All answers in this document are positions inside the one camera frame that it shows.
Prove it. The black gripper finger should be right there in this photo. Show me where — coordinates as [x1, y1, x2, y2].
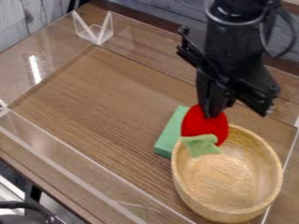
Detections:
[196, 69, 228, 118]
[219, 87, 236, 112]

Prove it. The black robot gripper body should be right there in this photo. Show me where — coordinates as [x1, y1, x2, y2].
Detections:
[176, 21, 280, 116]

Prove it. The red felt fruit green leaf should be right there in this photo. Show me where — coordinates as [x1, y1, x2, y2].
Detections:
[181, 105, 230, 158]

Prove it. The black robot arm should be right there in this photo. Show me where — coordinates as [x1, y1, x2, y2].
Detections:
[176, 0, 298, 118]

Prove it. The green rectangular foam block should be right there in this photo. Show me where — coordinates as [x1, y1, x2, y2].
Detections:
[153, 106, 189, 158]

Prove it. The light wooden oval bowl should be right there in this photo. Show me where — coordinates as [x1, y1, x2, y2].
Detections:
[171, 125, 283, 223]

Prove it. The black table leg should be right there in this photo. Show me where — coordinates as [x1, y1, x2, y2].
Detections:
[29, 185, 43, 202]

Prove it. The clear acrylic enclosure wall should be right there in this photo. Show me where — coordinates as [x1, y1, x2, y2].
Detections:
[0, 10, 299, 224]

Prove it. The clear acrylic corner bracket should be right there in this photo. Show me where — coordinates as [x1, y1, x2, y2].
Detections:
[71, 11, 113, 46]

